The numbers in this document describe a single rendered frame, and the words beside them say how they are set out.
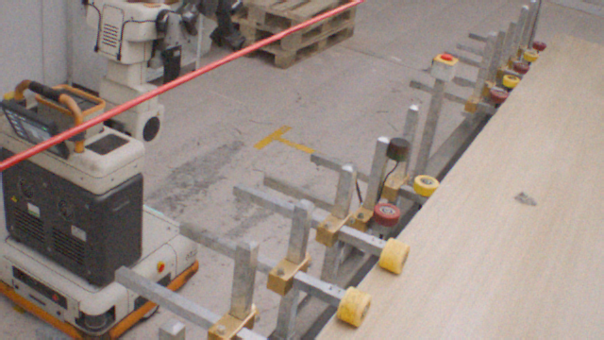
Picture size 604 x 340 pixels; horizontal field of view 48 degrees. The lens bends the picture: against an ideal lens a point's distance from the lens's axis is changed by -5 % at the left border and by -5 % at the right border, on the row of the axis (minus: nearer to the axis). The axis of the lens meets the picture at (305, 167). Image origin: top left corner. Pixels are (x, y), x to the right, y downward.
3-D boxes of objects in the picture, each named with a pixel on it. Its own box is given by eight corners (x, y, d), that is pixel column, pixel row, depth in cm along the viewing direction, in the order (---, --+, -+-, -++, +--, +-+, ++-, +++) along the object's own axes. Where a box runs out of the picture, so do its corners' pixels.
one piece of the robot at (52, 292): (77, 320, 249) (76, 302, 245) (3, 273, 264) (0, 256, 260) (82, 316, 251) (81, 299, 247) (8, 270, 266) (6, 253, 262)
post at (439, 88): (408, 187, 264) (434, 76, 242) (412, 182, 267) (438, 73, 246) (419, 192, 262) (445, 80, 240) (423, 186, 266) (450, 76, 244)
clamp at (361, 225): (347, 229, 212) (350, 215, 209) (365, 211, 222) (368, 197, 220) (364, 236, 210) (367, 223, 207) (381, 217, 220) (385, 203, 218)
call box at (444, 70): (428, 78, 241) (433, 58, 238) (435, 73, 247) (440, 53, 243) (447, 85, 239) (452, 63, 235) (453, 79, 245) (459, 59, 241)
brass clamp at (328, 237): (312, 240, 187) (314, 225, 185) (334, 218, 198) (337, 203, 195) (332, 248, 185) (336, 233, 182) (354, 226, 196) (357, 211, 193)
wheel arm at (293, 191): (261, 187, 226) (263, 176, 224) (267, 183, 228) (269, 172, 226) (385, 238, 210) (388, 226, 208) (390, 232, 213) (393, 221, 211)
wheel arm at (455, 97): (409, 88, 326) (410, 79, 323) (411, 86, 328) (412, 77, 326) (496, 118, 310) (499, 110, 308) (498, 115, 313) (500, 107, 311)
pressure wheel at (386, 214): (362, 241, 212) (370, 209, 206) (374, 229, 218) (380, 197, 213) (387, 251, 209) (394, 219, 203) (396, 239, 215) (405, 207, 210)
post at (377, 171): (349, 268, 226) (377, 136, 203) (354, 263, 229) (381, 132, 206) (359, 273, 225) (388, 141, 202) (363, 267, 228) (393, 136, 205)
